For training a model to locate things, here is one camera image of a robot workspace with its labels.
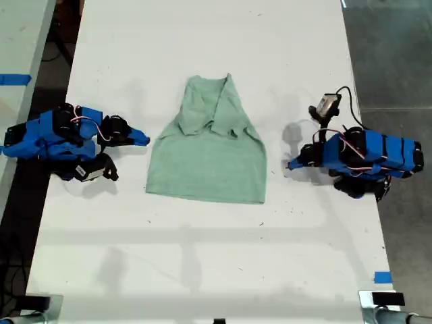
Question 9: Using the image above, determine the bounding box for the short blue tape strip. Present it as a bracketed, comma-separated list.
[374, 271, 394, 285]

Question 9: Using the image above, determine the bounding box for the white mounting block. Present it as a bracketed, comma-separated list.
[358, 290, 402, 310]

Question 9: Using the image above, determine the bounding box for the black arm base cable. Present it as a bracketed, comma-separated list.
[375, 177, 393, 204]

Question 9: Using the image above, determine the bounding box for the black floor cable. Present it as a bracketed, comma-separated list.
[42, 32, 74, 64]

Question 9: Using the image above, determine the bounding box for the silver and black camera box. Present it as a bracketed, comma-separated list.
[308, 93, 342, 119]

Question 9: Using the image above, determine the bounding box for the black box on white block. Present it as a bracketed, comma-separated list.
[371, 292, 406, 306]

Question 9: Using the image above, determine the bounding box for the black box on metal plate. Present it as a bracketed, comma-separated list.
[24, 295, 51, 312]

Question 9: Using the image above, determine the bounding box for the pale green T-shirt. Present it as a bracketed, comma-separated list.
[145, 72, 267, 205]

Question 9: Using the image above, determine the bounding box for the grey tube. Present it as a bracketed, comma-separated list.
[0, 312, 45, 324]
[373, 308, 432, 324]

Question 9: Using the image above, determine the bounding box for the grey metal plate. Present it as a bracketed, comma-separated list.
[24, 294, 65, 317]

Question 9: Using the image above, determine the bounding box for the white side table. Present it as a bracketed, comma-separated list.
[0, 0, 57, 217]

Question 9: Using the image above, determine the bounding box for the black camera cable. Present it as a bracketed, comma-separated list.
[336, 85, 364, 129]

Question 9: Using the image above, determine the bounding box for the long blue tape strip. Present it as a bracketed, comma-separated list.
[0, 73, 33, 86]

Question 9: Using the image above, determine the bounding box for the black camera stalk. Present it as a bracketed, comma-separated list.
[97, 153, 119, 182]
[318, 116, 331, 142]

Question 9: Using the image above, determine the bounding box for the black camera box white label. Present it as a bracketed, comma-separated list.
[74, 161, 106, 183]

